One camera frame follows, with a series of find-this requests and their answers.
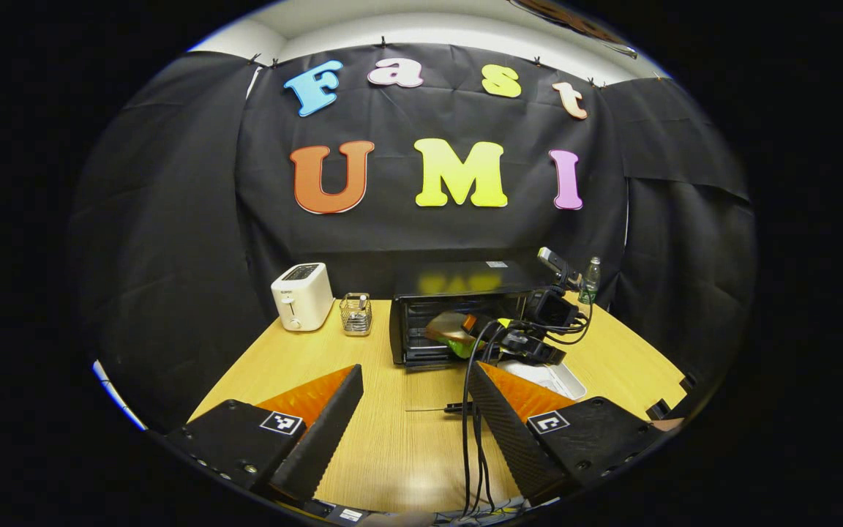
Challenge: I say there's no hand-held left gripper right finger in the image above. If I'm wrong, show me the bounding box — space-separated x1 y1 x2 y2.
468 361 667 507

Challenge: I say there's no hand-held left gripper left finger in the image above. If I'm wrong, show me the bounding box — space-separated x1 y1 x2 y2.
165 364 365 506

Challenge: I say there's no white bread lettuce sandwich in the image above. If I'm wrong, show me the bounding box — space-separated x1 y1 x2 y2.
424 311 482 359

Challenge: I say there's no black electric oven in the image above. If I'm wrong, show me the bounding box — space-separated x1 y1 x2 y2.
389 260 550 415

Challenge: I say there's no white rectangular food container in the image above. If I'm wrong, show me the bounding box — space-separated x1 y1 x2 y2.
498 360 587 400

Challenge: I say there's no clear plastic water bottle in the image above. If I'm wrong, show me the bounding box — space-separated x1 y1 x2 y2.
579 256 602 305

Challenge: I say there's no white toaster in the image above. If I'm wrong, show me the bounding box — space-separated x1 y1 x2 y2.
271 262 334 332

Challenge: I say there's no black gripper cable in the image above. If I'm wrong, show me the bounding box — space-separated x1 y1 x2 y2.
460 293 594 517

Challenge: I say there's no small metal wire rack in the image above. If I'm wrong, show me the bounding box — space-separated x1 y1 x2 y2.
339 293 373 337

